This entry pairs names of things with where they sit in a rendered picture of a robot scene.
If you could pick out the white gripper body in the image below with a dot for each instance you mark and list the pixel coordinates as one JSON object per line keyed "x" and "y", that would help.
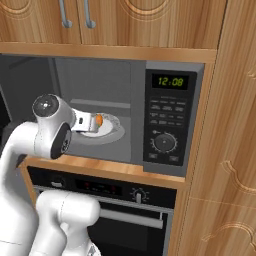
{"x": 90, "y": 122}

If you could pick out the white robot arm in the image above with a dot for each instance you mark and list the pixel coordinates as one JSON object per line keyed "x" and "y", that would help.
{"x": 20, "y": 186}

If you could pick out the orange carrot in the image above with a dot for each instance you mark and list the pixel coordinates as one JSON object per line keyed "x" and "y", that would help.
{"x": 99, "y": 120}

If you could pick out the grey microwave turntable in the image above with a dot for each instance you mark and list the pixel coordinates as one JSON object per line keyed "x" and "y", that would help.
{"x": 115, "y": 137}

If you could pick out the grey microwave oven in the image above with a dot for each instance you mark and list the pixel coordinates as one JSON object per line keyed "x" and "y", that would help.
{"x": 166, "y": 116}

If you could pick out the grey microwave door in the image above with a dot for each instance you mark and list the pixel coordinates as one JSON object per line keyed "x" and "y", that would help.
{"x": 23, "y": 80}

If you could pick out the white plate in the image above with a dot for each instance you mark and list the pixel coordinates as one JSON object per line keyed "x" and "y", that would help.
{"x": 108, "y": 128}

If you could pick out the silver oven knob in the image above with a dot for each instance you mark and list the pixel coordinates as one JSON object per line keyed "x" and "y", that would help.
{"x": 58, "y": 184}
{"x": 138, "y": 196}

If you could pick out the black built-in oven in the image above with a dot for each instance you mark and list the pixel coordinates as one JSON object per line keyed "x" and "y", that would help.
{"x": 110, "y": 190}

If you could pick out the black oven door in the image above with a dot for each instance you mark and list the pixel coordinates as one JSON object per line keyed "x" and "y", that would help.
{"x": 126, "y": 238}

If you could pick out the tall wooden cupboard door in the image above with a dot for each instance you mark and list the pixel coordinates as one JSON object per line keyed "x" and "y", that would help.
{"x": 226, "y": 116}

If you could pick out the wooden cabinet frame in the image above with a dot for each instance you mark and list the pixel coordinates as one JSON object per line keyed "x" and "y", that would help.
{"x": 110, "y": 52}

